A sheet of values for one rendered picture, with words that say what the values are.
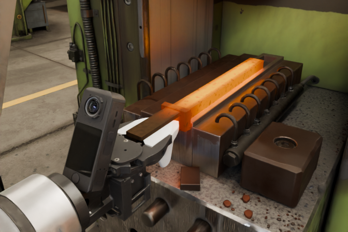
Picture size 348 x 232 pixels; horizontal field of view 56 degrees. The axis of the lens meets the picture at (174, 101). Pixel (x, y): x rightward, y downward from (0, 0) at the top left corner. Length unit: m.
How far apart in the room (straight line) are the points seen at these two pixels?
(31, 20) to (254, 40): 5.13
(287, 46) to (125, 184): 0.64
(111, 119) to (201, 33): 0.58
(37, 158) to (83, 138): 1.98
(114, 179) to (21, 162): 1.97
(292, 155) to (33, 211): 0.34
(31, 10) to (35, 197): 5.54
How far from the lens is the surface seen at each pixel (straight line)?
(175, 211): 0.54
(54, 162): 2.27
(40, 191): 0.36
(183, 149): 0.55
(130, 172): 0.40
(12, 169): 2.31
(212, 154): 0.52
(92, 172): 0.37
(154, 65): 0.75
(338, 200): 0.65
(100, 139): 0.37
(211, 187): 0.52
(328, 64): 0.91
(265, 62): 0.86
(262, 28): 0.94
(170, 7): 0.77
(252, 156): 0.49
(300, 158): 0.50
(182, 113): 0.50
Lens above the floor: 1.25
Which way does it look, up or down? 25 degrees down
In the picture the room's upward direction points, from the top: straight up
